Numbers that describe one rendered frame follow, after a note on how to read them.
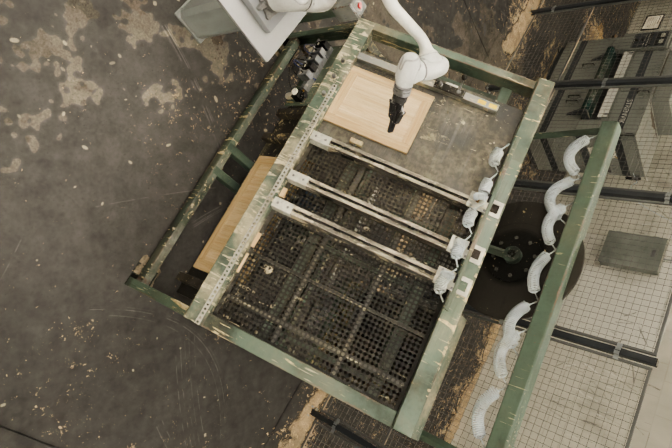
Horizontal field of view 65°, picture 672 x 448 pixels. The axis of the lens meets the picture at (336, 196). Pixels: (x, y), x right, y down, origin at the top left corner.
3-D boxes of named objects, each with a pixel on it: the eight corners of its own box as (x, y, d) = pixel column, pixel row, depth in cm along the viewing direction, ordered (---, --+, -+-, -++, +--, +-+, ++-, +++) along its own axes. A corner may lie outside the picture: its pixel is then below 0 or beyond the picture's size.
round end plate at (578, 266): (476, 191, 356) (600, 205, 300) (479, 196, 360) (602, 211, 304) (430, 296, 331) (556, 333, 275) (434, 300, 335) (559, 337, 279)
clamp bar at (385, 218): (294, 171, 314) (289, 153, 292) (482, 254, 290) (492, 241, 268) (286, 185, 311) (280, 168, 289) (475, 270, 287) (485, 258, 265)
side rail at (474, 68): (375, 33, 357) (376, 22, 347) (531, 91, 335) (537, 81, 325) (372, 40, 355) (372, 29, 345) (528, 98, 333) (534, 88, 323)
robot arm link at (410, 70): (401, 91, 248) (423, 87, 253) (409, 62, 237) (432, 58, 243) (388, 79, 254) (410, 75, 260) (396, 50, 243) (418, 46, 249)
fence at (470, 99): (359, 55, 344) (359, 51, 340) (498, 108, 324) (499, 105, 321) (356, 61, 342) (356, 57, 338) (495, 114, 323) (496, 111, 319)
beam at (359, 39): (359, 27, 360) (359, 16, 349) (375, 33, 357) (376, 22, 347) (188, 319, 290) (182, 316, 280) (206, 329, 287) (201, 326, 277)
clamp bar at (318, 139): (316, 133, 323) (312, 112, 301) (499, 210, 299) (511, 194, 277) (308, 146, 320) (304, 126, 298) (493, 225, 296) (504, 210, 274)
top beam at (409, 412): (534, 85, 329) (539, 76, 320) (550, 91, 327) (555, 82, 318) (390, 427, 259) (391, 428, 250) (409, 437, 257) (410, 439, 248)
